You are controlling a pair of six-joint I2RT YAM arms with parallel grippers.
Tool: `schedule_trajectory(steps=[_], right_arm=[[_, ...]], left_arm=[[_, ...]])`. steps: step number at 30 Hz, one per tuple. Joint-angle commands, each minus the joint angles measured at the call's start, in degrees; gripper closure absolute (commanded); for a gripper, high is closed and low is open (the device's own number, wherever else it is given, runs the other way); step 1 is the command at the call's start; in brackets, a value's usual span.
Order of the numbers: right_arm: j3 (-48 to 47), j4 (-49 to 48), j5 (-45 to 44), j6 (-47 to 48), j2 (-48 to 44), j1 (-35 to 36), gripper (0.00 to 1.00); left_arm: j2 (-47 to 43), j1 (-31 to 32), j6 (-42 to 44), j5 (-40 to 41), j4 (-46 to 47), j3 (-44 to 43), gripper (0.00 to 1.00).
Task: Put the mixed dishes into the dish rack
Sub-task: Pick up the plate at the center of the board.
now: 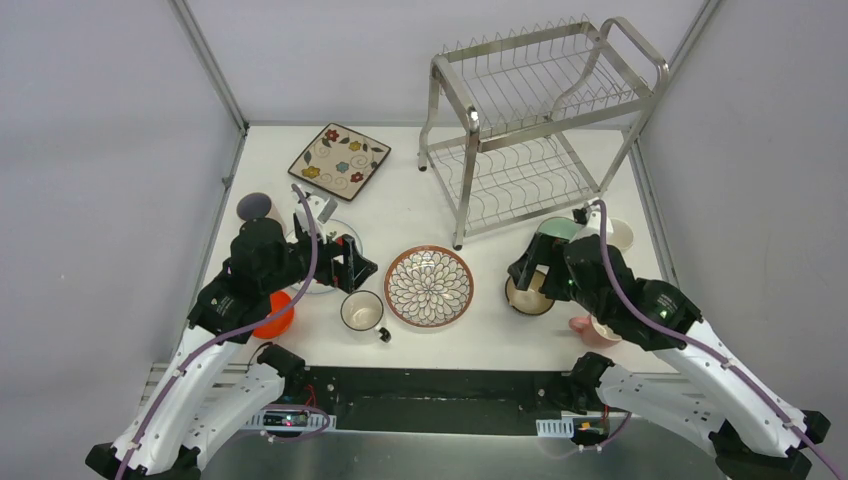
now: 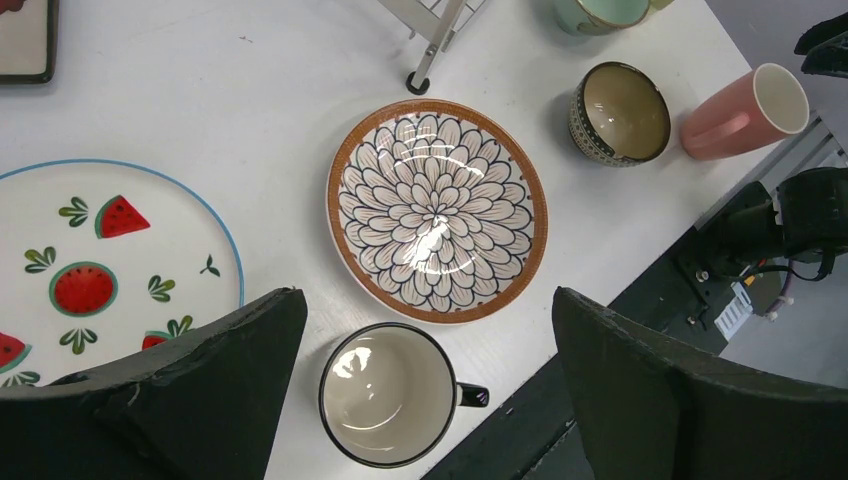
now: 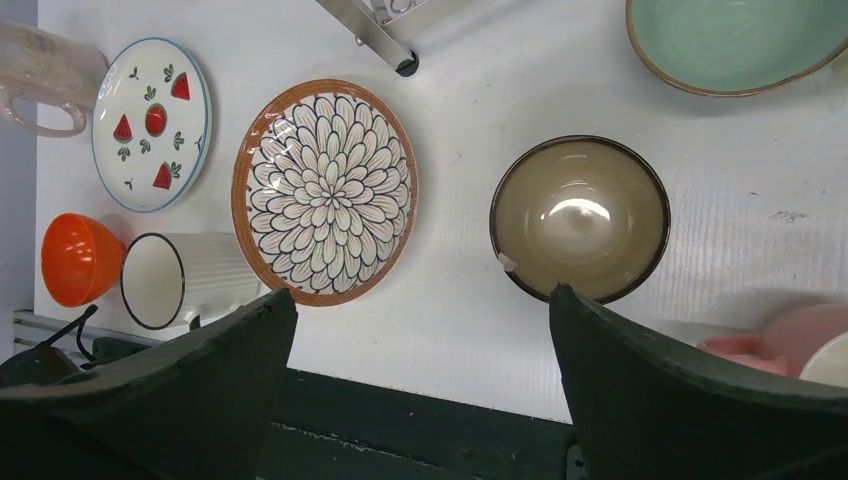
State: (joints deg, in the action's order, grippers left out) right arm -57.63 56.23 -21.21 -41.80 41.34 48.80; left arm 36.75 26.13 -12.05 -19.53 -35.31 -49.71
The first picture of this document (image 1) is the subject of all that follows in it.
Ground pale yellow mug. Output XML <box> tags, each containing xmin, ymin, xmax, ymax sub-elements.
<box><xmin>604</xmin><ymin>218</ymin><xmax>635</xmax><ymax>253</ymax></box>

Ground watermelon pattern round plate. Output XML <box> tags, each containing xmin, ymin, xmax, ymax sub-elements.
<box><xmin>285</xmin><ymin>219</ymin><xmax>365</xmax><ymax>295</ymax></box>

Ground pink cup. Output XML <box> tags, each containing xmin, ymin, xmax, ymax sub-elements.
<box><xmin>568</xmin><ymin>316</ymin><xmax>622</xmax><ymax>349</ymax></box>

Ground steel two-tier dish rack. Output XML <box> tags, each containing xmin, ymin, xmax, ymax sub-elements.
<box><xmin>418</xmin><ymin>17</ymin><xmax>671</xmax><ymax>249</ymax></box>

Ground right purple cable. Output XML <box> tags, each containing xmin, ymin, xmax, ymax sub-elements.
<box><xmin>592</xmin><ymin>199</ymin><xmax>848</xmax><ymax>480</ymax></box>

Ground white cable duct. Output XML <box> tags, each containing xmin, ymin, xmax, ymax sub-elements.
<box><xmin>535</xmin><ymin>417</ymin><xmax>575</xmax><ymax>439</ymax></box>
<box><xmin>245</xmin><ymin>410</ymin><xmax>336</xmax><ymax>433</ymax></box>

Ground dark patterned cream bowl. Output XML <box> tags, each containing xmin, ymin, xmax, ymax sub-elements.
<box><xmin>504</xmin><ymin>271</ymin><xmax>555</xmax><ymax>316</ymax></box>

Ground right white cable duct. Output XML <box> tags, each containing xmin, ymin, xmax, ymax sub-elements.
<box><xmin>535</xmin><ymin>417</ymin><xmax>575</xmax><ymax>439</ymax></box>

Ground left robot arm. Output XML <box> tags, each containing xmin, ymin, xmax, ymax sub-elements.
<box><xmin>85</xmin><ymin>218</ymin><xmax>378</xmax><ymax>479</ymax></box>

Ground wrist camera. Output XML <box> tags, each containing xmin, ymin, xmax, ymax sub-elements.
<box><xmin>571</xmin><ymin>203</ymin><xmax>614</xmax><ymax>241</ymax></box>
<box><xmin>292</xmin><ymin>190</ymin><xmax>338</xmax><ymax>240</ymax></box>

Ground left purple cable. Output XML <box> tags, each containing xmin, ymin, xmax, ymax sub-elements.
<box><xmin>112</xmin><ymin>183</ymin><xmax>321</xmax><ymax>480</ymax></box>

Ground mint green bowl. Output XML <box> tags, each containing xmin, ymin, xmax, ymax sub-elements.
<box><xmin>536</xmin><ymin>216</ymin><xmax>584</xmax><ymax>242</ymax></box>

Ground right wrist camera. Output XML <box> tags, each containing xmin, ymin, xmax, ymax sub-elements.
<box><xmin>571</xmin><ymin>203</ymin><xmax>614</xmax><ymax>241</ymax></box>

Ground brown rim petal pattern plate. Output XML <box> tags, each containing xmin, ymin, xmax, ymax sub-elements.
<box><xmin>383</xmin><ymin>245</ymin><xmax>475</xmax><ymax>328</ymax></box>

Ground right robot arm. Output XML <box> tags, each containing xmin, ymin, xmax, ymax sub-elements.
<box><xmin>508</xmin><ymin>233</ymin><xmax>830</xmax><ymax>479</ymax></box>

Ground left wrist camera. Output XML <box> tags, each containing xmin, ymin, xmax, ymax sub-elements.
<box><xmin>292</xmin><ymin>190</ymin><xmax>338</xmax><ymax>240</ymax></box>

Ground orange plastic bowl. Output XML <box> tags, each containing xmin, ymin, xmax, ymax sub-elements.
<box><xmin>253</xmin><ymin>290</ymin><xmax>295</xmax><ymax>340</ymax></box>

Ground white ribbed mug black handle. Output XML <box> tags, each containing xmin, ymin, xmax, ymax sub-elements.
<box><xmin>340</xmin><ymin>290</ymin><xmax>392</xmax><ymax>344</ymax></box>

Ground left white cable duct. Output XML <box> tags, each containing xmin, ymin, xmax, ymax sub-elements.
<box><xmin>245</xmin><ymin>410</ymin><xmax>336</xmax><ymax>433</ymax></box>

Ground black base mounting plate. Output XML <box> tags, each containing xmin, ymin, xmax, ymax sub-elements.
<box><xmin>276</xmin><ymin>366</ymin><xmax>604</xmax><ymax>436</ymax></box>

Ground purple cable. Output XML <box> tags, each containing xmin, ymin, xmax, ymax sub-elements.
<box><xmin>112</xmin><ymin>183</ymin><xmax>321</xmax><ymax>480</ymax></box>
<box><xmin>592</xmin><ymin>199</ymin><xmax>848</xmax><ymax>480</ymax></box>

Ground square floral plate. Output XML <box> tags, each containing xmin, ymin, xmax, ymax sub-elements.
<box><xmin>288</xmin><ymin>123</ymin><xmax>391</xmax><ymax>202</ymax></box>

